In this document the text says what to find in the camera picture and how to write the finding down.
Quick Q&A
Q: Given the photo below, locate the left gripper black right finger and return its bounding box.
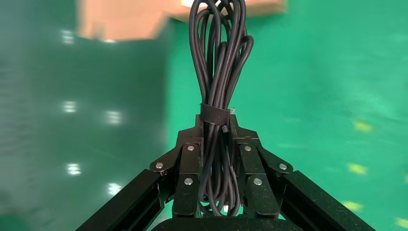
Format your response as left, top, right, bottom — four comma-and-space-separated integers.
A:
229, 115, 377, 231

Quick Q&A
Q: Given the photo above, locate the black data cable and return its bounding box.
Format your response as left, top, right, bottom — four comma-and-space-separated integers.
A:
189, 0, 255, 218

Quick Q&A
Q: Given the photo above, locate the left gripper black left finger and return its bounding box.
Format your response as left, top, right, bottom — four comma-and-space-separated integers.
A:
76, 115, 204, 231

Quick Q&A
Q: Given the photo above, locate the orange cardboard box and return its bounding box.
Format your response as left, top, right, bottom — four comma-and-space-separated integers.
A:
76, 0, 288, 41

